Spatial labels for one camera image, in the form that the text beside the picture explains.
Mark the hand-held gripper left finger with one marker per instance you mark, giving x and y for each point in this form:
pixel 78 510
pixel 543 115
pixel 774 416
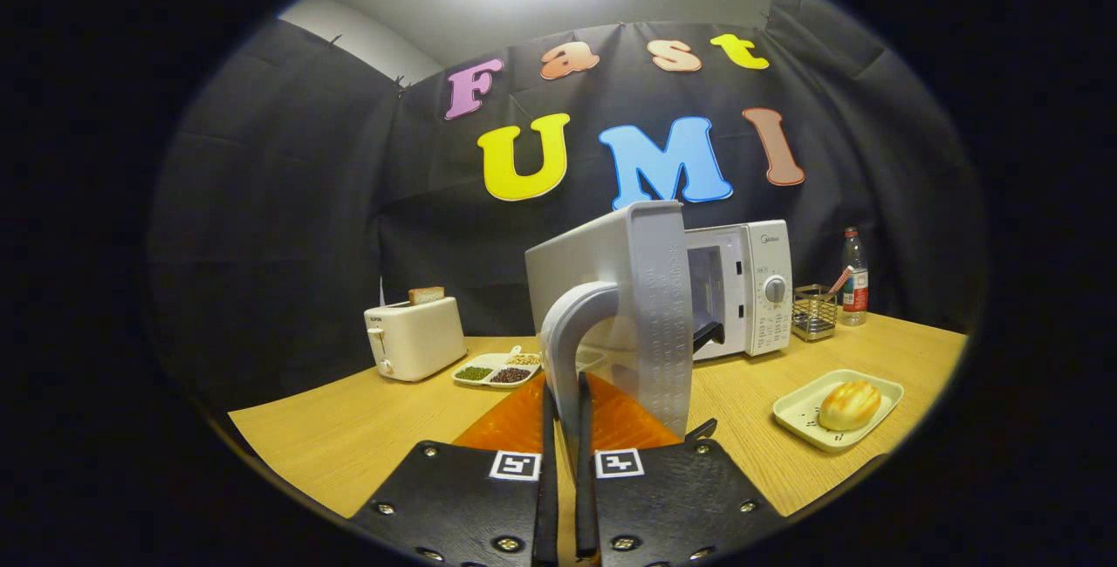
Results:
pixel 549 506

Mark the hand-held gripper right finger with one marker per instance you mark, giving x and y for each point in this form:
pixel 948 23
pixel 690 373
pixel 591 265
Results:
pixel 585 506

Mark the white microwave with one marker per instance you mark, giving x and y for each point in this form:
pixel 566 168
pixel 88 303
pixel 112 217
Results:
pixel 646 305

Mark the golden bread bun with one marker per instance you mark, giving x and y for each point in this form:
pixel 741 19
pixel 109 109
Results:
pixel 849 406

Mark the white divided dish of beans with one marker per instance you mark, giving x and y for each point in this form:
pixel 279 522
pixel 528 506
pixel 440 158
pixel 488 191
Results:
pixel 510 373

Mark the cream toaster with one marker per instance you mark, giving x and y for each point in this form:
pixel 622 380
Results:
pixel 419 340

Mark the cream rectangular plate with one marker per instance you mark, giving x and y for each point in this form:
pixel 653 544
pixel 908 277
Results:
pixel 798 410

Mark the brown toast slice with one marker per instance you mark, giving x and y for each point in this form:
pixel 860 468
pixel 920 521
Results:
pixel 427 295

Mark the red and white striped straw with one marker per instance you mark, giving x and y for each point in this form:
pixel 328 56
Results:
pixel 844 277

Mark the clear bottle with red label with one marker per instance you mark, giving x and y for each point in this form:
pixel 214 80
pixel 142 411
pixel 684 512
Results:
pixel 855 288

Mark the black backdrop cloth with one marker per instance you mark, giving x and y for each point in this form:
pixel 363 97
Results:
pixel 262 244

